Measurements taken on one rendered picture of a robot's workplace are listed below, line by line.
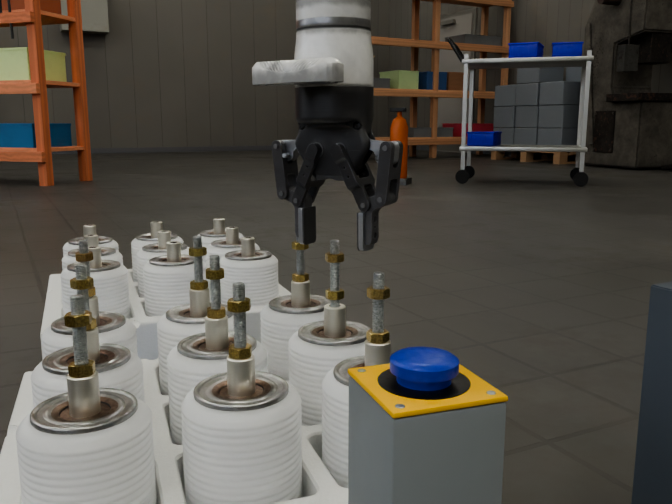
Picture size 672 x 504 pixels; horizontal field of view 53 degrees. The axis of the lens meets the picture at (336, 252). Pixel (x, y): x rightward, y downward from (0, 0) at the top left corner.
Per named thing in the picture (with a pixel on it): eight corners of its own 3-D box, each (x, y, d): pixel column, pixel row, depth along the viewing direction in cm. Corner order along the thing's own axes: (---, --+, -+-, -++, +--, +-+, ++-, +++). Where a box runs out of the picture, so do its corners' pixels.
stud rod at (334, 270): (328, 312, 69) (328, 239, 68) (338, 311, 69) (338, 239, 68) (331, 314, 68) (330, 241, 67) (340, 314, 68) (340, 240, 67)
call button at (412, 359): (438, 373, 42) (439, 341, 42) (471, 397, 38) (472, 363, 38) (378, 381, 41) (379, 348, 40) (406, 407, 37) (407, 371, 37)
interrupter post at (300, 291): (311, 304, 81) (310, 278, 81) (310, 310, 79) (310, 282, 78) (291, 305, 81) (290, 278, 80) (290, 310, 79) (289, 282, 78)
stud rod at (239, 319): (246, 377, 53) (244, 284, 52) (234, 377, 53) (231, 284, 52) (248, 372, 54) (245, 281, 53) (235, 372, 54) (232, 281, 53)
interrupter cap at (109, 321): (139, 326, 73) (139, 320, 72) (71, 342, 67) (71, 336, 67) (104, 313, 78) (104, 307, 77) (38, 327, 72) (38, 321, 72)
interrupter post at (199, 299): (185, 316, 76) (184, 288, 76) (203, 312, 78) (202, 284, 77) (197, 321, 75) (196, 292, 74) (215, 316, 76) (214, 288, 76)
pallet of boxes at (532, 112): (609, 162, 805) (616, 59, 783) (559, 164, 769) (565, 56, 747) (537, 158, 910) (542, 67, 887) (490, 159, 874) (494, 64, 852)
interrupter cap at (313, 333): (383, 331, 71) (383, 325, 71) (353, 353, 64) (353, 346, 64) (319, 322, 74) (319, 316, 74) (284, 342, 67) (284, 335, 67)
